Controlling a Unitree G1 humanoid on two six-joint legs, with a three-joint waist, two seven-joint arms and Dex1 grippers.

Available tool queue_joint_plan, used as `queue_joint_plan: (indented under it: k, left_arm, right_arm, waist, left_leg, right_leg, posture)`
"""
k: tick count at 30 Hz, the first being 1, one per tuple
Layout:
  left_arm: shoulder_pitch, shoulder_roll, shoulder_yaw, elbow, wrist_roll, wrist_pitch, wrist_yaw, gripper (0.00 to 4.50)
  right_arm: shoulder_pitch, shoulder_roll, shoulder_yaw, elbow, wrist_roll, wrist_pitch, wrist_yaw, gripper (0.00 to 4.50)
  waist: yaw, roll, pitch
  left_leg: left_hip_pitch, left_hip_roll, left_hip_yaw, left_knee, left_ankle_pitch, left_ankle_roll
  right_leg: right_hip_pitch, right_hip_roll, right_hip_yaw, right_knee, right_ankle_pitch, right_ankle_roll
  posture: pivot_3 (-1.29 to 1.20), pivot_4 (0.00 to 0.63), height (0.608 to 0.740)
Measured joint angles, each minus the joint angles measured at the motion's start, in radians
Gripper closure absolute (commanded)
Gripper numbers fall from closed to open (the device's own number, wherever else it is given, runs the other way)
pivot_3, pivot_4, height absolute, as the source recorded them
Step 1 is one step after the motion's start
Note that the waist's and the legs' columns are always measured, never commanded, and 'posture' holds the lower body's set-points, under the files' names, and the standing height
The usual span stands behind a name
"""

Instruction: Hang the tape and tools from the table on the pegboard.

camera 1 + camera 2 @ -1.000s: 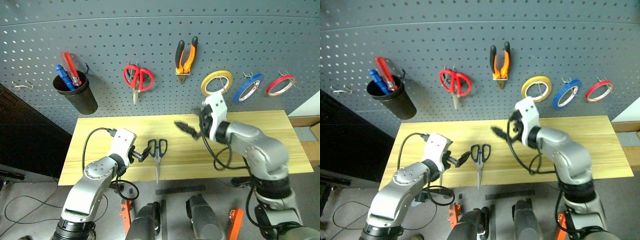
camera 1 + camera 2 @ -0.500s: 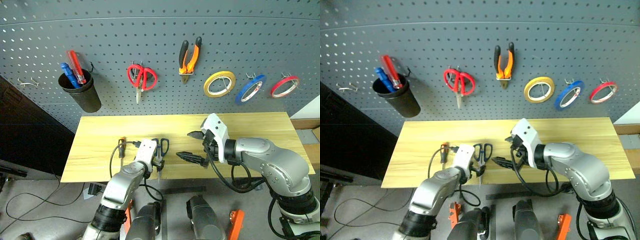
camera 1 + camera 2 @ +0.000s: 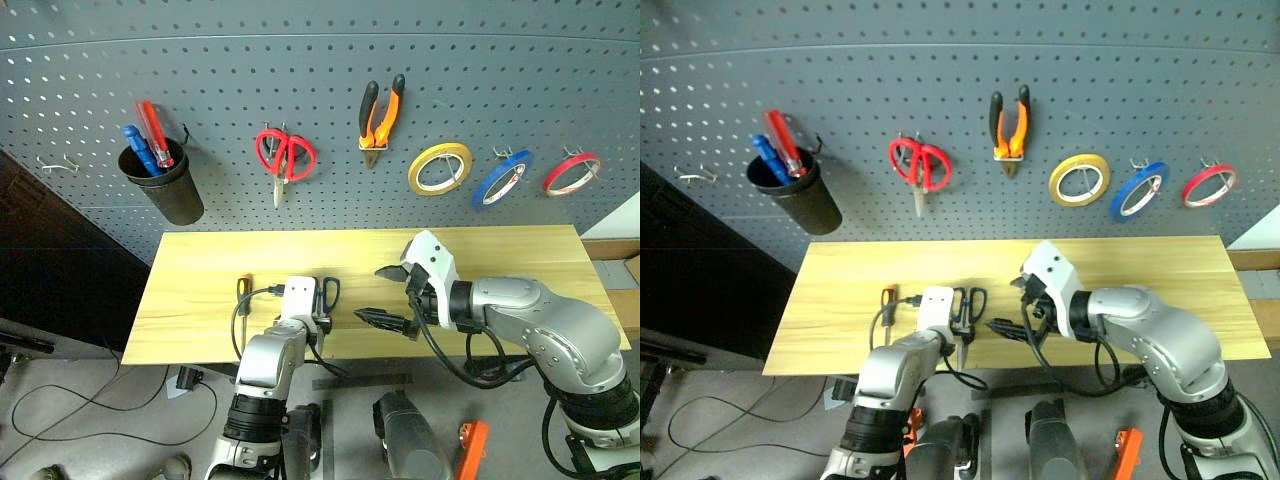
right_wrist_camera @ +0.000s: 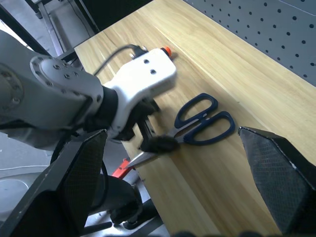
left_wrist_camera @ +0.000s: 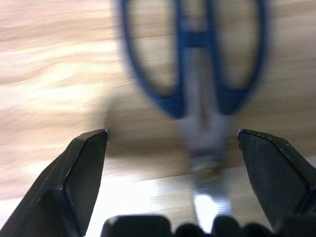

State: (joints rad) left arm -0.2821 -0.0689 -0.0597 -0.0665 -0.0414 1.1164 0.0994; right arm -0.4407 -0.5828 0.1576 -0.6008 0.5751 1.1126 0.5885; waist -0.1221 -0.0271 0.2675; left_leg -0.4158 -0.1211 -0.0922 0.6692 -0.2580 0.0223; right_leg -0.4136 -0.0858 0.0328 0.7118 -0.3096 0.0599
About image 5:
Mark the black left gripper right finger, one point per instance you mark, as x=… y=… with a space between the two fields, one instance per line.
x=279 y=180

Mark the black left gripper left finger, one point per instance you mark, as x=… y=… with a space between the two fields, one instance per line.
x=61 y=187

